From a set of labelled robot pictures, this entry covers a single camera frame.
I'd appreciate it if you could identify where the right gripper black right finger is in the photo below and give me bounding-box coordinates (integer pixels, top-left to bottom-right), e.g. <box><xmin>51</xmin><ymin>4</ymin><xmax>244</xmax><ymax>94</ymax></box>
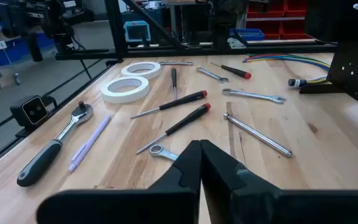
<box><xmin>200</xmin><ymin>139</ymin><xmax>358</xmax><ymax>224</ymax></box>

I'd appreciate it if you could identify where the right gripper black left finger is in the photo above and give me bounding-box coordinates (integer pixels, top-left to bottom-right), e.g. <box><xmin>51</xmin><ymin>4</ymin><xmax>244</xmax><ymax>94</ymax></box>
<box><xmin>35</xmin><ymin>139</ymin><xmax>202</xmax><ymax>224</ymax></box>

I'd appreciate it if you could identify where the silver half-inch combination wrench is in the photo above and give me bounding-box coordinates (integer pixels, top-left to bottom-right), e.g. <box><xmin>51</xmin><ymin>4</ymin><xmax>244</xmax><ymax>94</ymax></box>
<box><xmin>149</xmin><ymin>144</ymin><xmax>180</xmax><ymax>162</ymax></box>

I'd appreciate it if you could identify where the silver metal extension rod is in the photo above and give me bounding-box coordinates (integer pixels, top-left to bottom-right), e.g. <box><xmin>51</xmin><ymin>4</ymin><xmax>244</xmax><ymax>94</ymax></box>
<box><xmin>223</xmin><ymin>112</ymin><xmax>293</xmax><ymax>158</ymax></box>

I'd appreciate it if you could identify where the black screwdriver red cap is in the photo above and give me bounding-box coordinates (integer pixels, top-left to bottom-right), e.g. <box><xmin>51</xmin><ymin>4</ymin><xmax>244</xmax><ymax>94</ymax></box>
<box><xmin>209</xmin><ymin>62</ymin><xmax>252</xmax><ymax>80</ymax></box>
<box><xmin>130</xmin><ymin>90</ymin><xmax>208</xmax><ymax>120</ymax></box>
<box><xmin>135</xmin><ymin>102</ymin><xmax>212</xmax><ymax>156</ymax></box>

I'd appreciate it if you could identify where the lilac plastic pen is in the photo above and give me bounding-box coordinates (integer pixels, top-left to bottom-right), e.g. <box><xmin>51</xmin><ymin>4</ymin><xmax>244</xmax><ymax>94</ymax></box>
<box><xmin>68</xmin><ymin>114</ymin><xmax>112</xmax><ymax>174</ymax></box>

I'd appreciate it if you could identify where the ratchet wrench black handle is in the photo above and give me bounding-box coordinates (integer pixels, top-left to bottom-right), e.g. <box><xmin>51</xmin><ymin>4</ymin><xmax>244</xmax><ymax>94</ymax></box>
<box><xmin>16</xmin><ymin>100</ymin><xmax>94</xmax><ymax>188</ymax></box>

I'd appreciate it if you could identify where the white masking tape roll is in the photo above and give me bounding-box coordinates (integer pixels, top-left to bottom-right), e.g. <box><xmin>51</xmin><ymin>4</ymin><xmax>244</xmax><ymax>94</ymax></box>
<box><xmin>100</xmin><ymin>75</ymin><xmax>151</xmax><ymax>105</ymax></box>
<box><xmin>120</xmin><ymin>61</ymin><xmax>162</xmax><ymax>81</ymax></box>

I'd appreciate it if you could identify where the black metal pegboard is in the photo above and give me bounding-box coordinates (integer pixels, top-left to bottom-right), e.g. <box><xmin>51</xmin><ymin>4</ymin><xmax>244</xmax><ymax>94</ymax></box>
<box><xmin>299</xmin><ymin>0</ymin><xmax>358</xmax><ymax>115</ymax></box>

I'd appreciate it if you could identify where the blue plastic tray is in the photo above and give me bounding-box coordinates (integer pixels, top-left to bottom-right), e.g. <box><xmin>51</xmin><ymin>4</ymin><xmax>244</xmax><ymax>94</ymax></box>
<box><xmin>229</xmin><ymin>27</ymin><xmax>265</xmax><ymax>42</ymax></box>

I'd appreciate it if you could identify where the light blue storage bin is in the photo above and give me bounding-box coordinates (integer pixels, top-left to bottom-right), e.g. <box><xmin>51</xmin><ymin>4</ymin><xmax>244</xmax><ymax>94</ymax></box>
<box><xmin>123</xmin><ymin>20</ymin><xmax>152</xmax><ymax>44</ymax></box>

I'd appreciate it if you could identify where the red storage bins shelf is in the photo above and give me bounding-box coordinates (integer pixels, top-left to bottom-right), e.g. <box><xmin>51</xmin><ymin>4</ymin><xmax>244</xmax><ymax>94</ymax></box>
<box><xmin>245</xmin><ymin>0</ymin><xmax>316</xmax><ymax>40</ymax></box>

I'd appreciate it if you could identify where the blue storage crate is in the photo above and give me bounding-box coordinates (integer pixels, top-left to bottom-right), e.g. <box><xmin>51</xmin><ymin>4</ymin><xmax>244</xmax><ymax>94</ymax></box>
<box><xmin>0</xmin><ymin>12</ymin><xmax>55</xmax><ymax>68</ymax></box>

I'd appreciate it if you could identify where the multicoloured cable bundle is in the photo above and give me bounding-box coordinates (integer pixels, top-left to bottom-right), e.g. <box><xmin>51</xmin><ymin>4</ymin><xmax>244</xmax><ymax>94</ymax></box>
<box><xmin>242</xmin><ymin>52</ymin><xmax>334</xmax><ymax>88</ymax></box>

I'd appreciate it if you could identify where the black aluminium table frame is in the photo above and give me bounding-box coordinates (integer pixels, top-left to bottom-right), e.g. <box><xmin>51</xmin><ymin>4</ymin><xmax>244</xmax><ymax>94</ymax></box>
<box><xmin>0</xmin><ymin>0</ymin><xmax>338</xmax><ymax>175</ymax></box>

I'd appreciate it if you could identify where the black table-level camera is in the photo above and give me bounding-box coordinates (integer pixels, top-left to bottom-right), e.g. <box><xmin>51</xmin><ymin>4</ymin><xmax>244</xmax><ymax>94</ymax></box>
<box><xmin>9</xmin><ymin>95</ymin><xmax>58</xmax><ymax>138</ymax></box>

